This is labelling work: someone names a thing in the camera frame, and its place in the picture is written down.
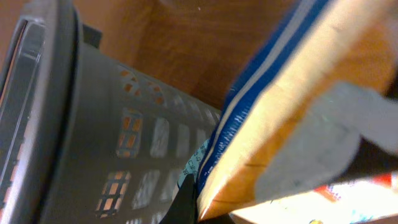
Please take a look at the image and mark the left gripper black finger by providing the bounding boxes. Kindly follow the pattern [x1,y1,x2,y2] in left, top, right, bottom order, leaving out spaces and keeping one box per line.
[160,174,197,224]

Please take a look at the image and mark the green tissue pack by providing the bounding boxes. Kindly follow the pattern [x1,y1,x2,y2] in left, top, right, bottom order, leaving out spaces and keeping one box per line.
[177,139,210,188]

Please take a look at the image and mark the yellow snack bag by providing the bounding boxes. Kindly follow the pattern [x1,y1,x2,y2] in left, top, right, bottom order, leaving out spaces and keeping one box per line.
[197,0,396,221]

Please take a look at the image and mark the grey plastic mesh basket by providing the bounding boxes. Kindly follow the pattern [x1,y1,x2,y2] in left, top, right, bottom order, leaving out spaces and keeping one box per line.
[1,1,220,223]

